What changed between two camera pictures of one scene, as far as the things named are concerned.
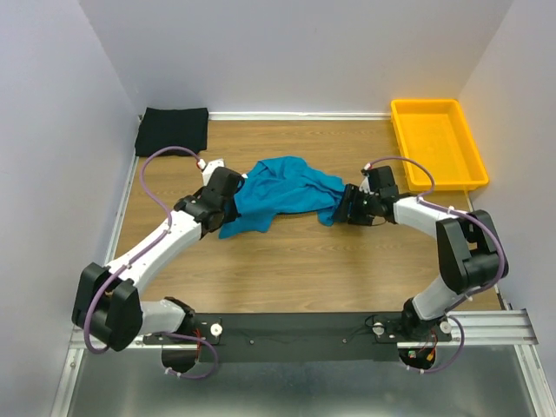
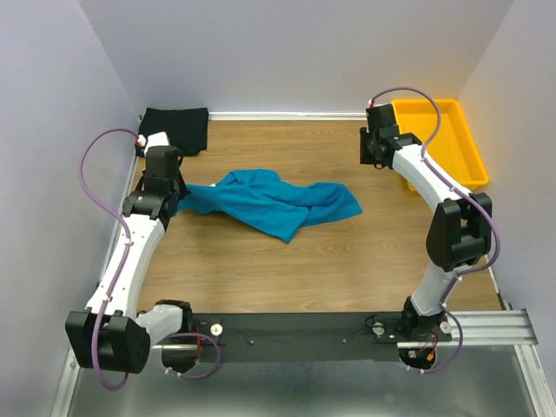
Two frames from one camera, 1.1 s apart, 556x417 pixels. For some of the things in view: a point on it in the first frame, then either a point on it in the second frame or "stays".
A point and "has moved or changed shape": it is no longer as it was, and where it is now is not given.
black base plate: x=258 y=338 stays
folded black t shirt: x=160 y=128 stays
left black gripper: x=234 y=214 -> x=184 y=190
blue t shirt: x=281 y=186 has moved or changed shape
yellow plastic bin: x=433 y=134 stays
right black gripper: x=352 y=194 -> x=364 y=157
